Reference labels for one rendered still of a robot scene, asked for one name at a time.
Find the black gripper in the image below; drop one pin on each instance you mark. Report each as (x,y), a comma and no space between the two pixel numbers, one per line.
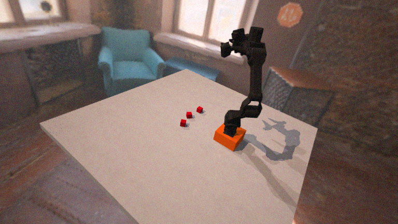
(226,49)

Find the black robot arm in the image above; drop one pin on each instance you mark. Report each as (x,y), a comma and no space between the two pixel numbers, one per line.
(255,52)

